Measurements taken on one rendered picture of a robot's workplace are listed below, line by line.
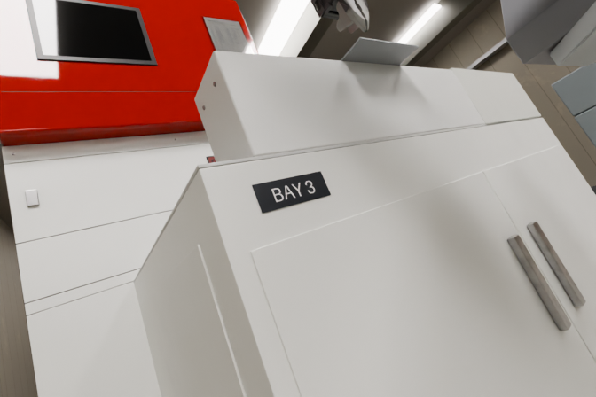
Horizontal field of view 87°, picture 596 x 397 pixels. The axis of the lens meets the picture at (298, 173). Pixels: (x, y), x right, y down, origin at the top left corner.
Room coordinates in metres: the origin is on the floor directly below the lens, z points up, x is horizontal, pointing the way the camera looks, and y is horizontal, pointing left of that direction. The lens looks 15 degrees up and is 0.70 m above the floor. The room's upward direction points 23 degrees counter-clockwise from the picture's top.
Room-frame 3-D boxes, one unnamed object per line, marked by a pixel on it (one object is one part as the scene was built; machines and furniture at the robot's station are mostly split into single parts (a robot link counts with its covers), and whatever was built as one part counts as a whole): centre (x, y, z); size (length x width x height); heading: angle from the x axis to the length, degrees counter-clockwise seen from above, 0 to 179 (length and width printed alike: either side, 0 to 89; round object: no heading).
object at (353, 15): (0.59, -0.23, 1.14); 0.06 x 0.03 x 0.09; 38
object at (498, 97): (1.00, -0.34, 0.89); 0.62 x 0.35 x 0.14; 38
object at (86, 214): (0.89, 0.31, 1.02); 0.81 x 0.03 x 0.40; 128
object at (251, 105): (0.51, -0.15, 0.89); 0.55 x 0.09 x 0.14; 128
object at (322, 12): (0.61, -0.24, 1.25); 0.09 x 0.08 x 0.12; 38
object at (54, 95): (1.14, 0.50, 1.52); 0.81 x 0.75 x 0.60; 128
